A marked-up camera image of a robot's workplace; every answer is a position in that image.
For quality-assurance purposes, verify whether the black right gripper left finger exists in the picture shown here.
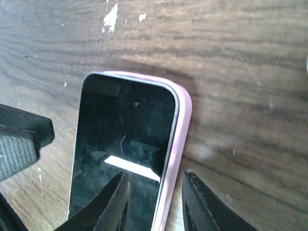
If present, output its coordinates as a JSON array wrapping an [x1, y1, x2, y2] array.
[[57, 172, 130, 231]]

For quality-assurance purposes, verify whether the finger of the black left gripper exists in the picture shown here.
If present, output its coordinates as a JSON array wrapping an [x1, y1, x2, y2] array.
[[0, 104, 54, 181]]

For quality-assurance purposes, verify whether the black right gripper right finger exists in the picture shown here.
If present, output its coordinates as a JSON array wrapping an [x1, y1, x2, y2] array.
[[182, 171, 256, 231]]

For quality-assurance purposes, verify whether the pink phone case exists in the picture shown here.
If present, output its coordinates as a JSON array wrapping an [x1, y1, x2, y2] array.
[[103, 71, 193, 231]]

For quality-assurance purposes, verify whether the white black phone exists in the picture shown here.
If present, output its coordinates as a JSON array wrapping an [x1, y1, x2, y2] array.
[[68, 71, 181, 231]]

